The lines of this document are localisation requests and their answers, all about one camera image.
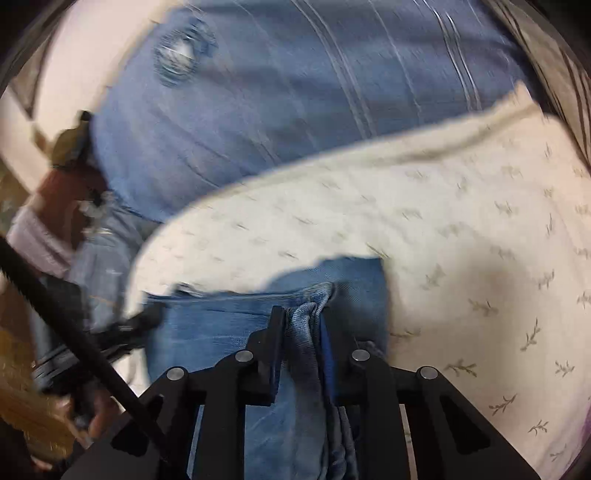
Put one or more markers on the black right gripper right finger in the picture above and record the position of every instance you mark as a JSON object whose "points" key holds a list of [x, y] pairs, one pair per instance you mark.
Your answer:
{"points": [[360, 379]]}

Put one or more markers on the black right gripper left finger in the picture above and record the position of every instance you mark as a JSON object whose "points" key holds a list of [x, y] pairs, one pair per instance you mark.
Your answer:
{"points": [[248, 377]]}

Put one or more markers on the cream leaf-print bedsheet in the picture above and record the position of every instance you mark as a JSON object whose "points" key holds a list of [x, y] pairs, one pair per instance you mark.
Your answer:
{"points": [[483, 225]]}

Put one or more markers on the beige striped cushion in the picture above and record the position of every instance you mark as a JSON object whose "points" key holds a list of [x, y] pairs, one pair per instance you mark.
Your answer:
{"points": [[562, 67]]}

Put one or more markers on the blue denim pants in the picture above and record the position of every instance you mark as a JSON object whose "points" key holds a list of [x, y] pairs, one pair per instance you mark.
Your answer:
{"points": [[303, 435]]}

